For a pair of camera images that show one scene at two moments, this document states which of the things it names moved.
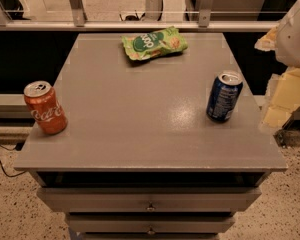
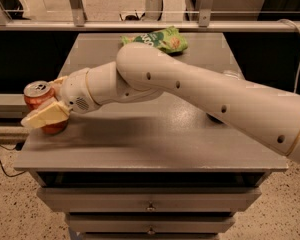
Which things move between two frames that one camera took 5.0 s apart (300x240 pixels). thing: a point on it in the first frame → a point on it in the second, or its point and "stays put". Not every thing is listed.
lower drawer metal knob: x=151 y=231 stays put
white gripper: x=294 y=40 → x=74 y=91
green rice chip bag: x=145 y=45 stays put
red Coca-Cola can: x=45 y=106 stays put
